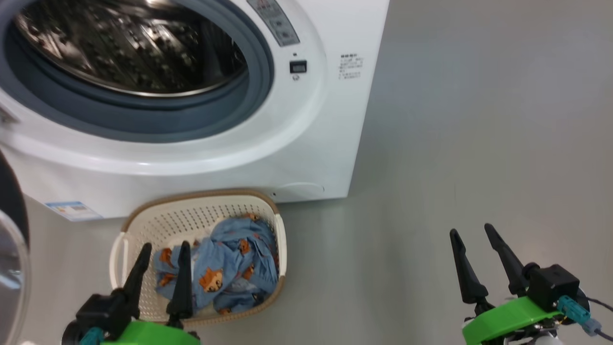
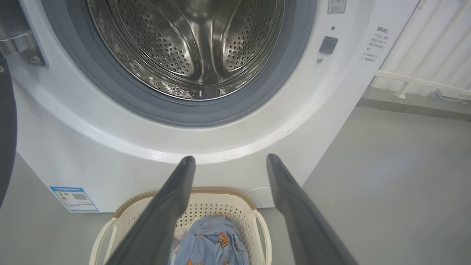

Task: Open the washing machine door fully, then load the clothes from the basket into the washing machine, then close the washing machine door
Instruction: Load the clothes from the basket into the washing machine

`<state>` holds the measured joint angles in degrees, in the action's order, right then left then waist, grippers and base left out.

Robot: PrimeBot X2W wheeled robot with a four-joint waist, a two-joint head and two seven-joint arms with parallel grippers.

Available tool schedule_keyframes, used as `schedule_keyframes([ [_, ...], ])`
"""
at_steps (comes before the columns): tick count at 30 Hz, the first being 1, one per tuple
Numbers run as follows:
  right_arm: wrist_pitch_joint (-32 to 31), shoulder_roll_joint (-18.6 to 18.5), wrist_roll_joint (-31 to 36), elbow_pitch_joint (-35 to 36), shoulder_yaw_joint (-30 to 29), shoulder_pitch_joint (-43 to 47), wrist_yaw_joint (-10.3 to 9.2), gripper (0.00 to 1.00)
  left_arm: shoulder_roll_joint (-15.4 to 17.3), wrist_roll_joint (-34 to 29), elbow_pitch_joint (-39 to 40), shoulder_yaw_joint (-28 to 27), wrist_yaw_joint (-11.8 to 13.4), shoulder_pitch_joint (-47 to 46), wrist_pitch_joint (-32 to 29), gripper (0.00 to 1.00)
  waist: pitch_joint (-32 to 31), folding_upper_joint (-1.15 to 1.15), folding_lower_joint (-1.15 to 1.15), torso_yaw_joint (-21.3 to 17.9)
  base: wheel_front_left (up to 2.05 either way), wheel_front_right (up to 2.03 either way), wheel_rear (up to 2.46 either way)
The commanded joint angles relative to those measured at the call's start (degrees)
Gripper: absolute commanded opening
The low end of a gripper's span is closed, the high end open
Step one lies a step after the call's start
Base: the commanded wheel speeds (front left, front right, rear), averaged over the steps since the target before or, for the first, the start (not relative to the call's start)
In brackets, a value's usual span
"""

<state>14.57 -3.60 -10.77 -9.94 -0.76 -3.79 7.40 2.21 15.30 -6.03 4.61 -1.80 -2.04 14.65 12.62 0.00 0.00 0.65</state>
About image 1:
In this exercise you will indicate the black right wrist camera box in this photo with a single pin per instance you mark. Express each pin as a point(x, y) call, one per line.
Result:
point(550, 285)

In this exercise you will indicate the grey warning label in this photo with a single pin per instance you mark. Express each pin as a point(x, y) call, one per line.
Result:
point(275, 21)

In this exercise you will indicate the black washing machine door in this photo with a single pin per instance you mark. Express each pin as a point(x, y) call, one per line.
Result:
point(9, 268)

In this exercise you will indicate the blue energy label sticker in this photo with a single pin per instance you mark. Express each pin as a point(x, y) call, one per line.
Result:
point(74, 211)

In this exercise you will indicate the steel washing drum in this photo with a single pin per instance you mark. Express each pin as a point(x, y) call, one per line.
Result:
point(129, 48)

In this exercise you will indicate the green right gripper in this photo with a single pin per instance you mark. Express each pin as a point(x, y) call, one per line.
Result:
point(507, 318)

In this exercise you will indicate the blue bear print clothes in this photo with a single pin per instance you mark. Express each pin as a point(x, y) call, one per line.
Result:
point(239, 268)

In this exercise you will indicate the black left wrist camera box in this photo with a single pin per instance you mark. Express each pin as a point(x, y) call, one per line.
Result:
point(103, 311)

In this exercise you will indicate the grey rubber door gasket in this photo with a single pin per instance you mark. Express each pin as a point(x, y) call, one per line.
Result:
point(143, 115)

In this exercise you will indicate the black door lock socket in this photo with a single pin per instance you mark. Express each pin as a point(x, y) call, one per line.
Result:
point(298, 66)

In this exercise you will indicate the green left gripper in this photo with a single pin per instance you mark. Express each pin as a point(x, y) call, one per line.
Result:
point(148, 335)

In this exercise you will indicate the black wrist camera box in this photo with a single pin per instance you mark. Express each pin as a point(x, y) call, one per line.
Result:
point(550, 285)
point(103, 311)

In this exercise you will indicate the white washing machine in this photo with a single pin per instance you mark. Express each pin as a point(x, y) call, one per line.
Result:
point(311, 143)

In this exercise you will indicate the cream perforated laundry basket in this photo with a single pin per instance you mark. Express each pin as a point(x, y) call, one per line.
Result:
point(158, 225)

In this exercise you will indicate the round white filter cover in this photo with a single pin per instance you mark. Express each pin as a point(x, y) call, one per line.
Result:
point(299, 190)

